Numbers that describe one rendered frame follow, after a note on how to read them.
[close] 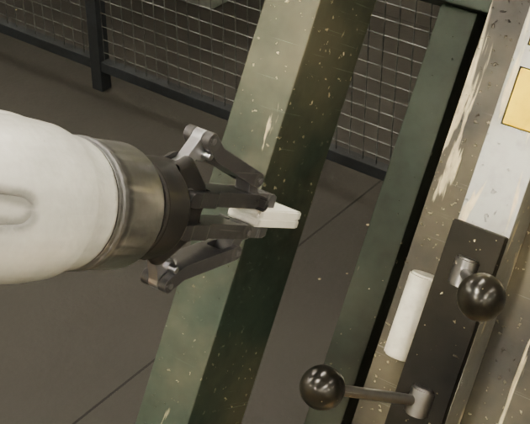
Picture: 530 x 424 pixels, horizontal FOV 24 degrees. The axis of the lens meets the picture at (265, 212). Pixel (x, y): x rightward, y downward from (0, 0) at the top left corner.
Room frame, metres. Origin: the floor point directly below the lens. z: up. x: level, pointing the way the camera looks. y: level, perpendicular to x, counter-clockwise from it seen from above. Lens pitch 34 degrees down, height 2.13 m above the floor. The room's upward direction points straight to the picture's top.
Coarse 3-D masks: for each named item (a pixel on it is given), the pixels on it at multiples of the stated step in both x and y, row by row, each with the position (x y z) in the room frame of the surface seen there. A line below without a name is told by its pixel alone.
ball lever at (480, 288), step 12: (456, 264) 0.84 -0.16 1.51; (468, 264) 0.83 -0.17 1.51; (456, 276) 0.83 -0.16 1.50; (468, 276) 0.76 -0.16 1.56; (480, 276) 0.75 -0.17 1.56; (492, 276) 0.75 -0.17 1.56; (468, 288) 0.74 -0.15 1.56; (480, 288) 0.74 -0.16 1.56; (492, 288) 0.74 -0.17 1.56; (468, 300) 0.73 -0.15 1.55; (480, 300) 0.73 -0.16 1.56; (492, 300) 0.73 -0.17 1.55; (504, 300) 0.74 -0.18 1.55; (468, 312) 0.73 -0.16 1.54; (480, 312) 0.73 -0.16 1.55; (492, 312) 0.73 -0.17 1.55
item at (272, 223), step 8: (232, 208) 0.83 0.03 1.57; (232, 216) 0.83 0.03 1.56; (240, 216) 0.83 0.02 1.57; (248, 216) 0.82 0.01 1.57; (248, 224) 0.82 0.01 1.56; (256, 224) 0.82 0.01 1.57; (264, 224) 0.82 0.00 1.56; (272, 224) 0.83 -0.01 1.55; (280, 224) 0.84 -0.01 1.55; (288, 224) 0.85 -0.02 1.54; (296, 224) 0.86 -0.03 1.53
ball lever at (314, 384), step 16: (320, 368) 0.76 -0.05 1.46; (304, 384) 0.75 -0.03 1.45; (320, 384) 0.74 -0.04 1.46; (336, 384) 0.75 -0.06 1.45; (416, 384) 0.80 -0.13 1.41; (304, 400) 0.75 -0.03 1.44; (320, 400) 0.74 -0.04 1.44; (336, 400) 0.74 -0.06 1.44; (384, 400) 0.77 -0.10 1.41; (400, 400) 0.78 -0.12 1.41; (416, 400) 0.78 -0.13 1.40; (416, 416) 0.78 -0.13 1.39
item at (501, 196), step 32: (512, 64) 0.93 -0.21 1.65; (512, 128) 0.90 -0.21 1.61; (480, 160) 0.90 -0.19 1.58; (512, 160) 0.89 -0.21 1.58; (480, 192) 0.88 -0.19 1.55; (512, 192) 0.87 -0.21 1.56; (480, 224) 0.87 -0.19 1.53; (512, 224) 0.85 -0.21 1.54; (512, 256) 0.86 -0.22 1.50; (480, 352) 0.82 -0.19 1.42; (448, 416) 0.78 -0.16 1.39
